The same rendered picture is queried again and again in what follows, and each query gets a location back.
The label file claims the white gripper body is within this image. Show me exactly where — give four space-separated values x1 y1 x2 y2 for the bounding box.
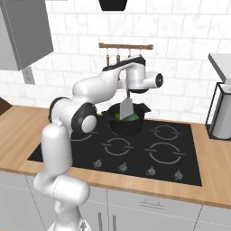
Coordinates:
116 79 129 90

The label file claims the green broccoli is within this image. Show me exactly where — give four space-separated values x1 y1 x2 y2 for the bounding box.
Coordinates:
127 113 141 122

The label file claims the black pot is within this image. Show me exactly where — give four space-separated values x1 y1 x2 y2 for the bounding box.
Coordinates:
101 102 152 137

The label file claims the black hob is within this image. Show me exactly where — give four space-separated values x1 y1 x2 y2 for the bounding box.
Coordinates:
26 115 203 188

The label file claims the black range hood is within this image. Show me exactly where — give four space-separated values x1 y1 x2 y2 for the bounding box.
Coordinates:
98 0 128 13

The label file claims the dark brown object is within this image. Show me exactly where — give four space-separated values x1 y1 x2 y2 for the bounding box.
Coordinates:
0 97 13 117

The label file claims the grey cupboard door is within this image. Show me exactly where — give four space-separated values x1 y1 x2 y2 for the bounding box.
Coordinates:
106 205 200 231
80 185 108 231

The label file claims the grey drawer front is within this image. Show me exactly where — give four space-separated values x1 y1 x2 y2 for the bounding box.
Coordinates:
106 188 203 217

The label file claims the grey cabinet front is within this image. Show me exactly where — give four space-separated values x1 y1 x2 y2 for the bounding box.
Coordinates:
197 204 231 231
0 171 49 231

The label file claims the wooden tool rail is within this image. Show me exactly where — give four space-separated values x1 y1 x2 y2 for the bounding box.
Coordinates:
98 42 154 51

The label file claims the grey wall socket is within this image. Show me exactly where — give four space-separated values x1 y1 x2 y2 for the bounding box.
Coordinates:
22 66 36 86

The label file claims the grey wall cupboard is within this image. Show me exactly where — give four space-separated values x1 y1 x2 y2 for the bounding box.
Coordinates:
0 0 54 72

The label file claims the grey drawer handle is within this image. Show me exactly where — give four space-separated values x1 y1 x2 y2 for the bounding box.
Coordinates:
138 200 166 211

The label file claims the grey cupboard door handle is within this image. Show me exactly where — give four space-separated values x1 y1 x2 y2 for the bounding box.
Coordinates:
111 213 117 231
97 212 103 231

